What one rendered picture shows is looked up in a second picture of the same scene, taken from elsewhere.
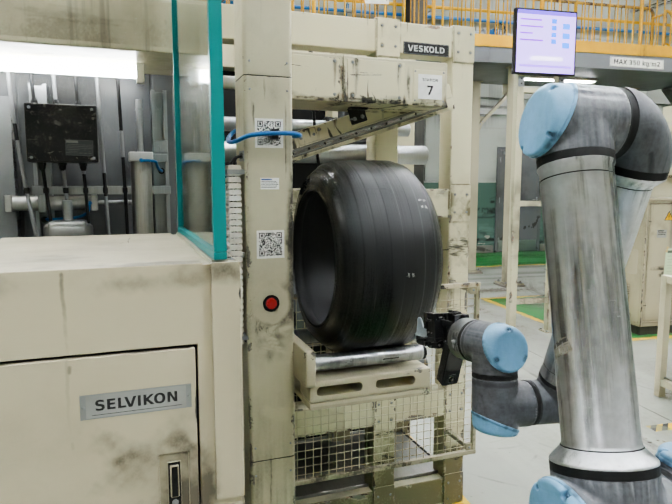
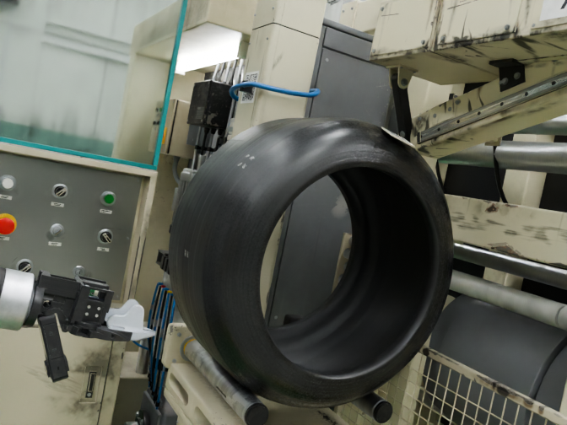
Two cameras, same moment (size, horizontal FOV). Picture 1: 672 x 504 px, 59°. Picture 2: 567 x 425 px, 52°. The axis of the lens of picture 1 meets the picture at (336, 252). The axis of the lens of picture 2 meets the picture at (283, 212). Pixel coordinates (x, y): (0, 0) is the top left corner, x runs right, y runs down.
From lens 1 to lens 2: 192 cm
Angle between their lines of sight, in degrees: 81
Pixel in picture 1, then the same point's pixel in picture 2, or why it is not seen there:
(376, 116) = (542, 72)
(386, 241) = (187, 201)
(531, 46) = not seen: outside the picture
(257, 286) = not seen: hidden behind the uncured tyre
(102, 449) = not seen: outside the picture
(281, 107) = (261, 57)
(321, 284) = (378, 315)
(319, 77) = (413, 23)
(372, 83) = (472, 13)
